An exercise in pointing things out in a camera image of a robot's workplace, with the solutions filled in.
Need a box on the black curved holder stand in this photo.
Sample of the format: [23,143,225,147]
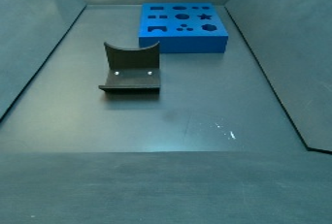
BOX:
[99,43,161,92]

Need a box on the blue shape sorter block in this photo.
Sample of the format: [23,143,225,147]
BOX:
[139,3,229,53]

